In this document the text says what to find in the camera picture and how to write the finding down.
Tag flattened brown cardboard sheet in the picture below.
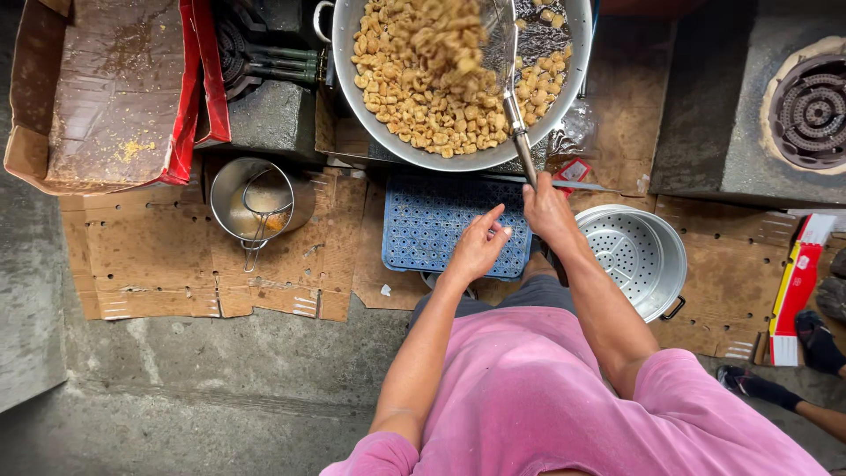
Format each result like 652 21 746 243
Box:
58 167 368 324
648 194 802 362

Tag person's left hand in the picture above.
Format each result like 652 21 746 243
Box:
445 204 514 285

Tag person's grey shorts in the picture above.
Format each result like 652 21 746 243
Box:
408 274 577 331

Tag person's pink shirt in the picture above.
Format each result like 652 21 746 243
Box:
320 305 830 476

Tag perforated aluminium steamer pot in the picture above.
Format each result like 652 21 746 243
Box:
574 204 688 325

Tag large aluminium wok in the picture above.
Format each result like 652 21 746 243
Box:
313 0 593 173

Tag concrete stove with burner ring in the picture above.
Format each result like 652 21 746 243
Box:
650 0 846 207

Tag red yellow flattened carton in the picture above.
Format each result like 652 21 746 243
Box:
768 213 838 367

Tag small wire strainer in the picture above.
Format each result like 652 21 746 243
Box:
239 167 296 273

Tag steel pot with oil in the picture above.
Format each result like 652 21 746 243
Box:
209 156 317 243

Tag red-lined cardboard box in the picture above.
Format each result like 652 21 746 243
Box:
4 0 232 197

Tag blue plastic crate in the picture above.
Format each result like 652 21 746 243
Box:
382 175 534 281

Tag black gas burner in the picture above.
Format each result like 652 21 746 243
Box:
215 13 329 103

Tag red white label scrap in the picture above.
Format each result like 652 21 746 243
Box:
551 157 593 198

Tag metal wire skimmer ladle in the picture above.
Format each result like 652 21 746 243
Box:
473 0 540 191

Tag person's right hand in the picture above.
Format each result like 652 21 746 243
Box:
522 172 577 247

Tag heap of fried pork cracklings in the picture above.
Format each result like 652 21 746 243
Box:
350 0 573 158

